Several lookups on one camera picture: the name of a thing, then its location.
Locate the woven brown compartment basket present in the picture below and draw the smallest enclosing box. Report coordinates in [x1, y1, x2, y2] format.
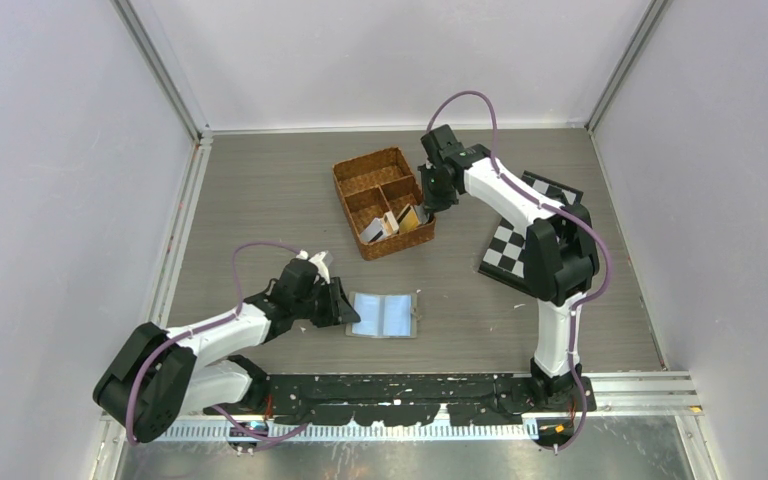
[332, 147, 435, 261]

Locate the striped grey card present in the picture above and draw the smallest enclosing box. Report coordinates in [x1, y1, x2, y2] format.
[359, 218, 388, 244]

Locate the grey card stack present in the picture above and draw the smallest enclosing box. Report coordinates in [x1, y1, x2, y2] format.
[416, 205, 433, 226]

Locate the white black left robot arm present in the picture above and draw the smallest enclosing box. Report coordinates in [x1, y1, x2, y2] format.
[92, 251, 360, 443]

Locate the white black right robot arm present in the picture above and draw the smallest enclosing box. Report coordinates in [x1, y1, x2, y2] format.
[418, 125, 600, 411]

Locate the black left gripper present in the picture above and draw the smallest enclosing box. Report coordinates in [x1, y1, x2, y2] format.
[292, 277, 359, 328]

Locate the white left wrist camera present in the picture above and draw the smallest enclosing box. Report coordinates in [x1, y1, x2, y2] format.
[296, 250, 333, 283]

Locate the gold credit card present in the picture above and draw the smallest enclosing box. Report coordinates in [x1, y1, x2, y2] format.
[396, 204, 424, 233]

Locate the black white checkerboard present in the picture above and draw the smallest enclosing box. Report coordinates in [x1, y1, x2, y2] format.
[478, 170, 584, 294]

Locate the taupe leather card holder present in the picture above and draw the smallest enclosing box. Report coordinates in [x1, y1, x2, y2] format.
[345, 292, 419, 339]

